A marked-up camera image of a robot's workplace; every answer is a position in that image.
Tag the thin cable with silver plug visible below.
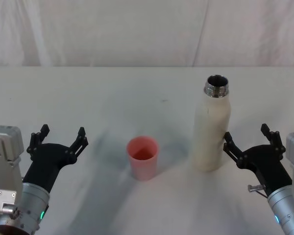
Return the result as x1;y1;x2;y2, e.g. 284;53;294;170
247;184;269;197

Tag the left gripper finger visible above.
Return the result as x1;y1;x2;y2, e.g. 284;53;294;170
64;126;89;164
26;124;50;155

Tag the pink plastic cup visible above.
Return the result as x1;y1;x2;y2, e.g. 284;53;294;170
126;136;160;182

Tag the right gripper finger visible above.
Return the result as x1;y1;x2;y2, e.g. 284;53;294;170
222;131;247;169
260;123;286;155

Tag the white draped curtain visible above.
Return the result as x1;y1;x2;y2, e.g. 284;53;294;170
0;0;294;68

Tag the white tablecloth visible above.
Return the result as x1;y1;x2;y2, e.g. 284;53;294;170
0;66;294;235

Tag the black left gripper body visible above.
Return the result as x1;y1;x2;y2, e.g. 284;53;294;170
23;142;77;194

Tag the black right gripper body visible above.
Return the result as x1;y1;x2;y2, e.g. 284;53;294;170
238;144;294;197

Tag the cream vacuum bottle steel neck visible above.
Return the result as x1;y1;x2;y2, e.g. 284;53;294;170
191;74;232;172

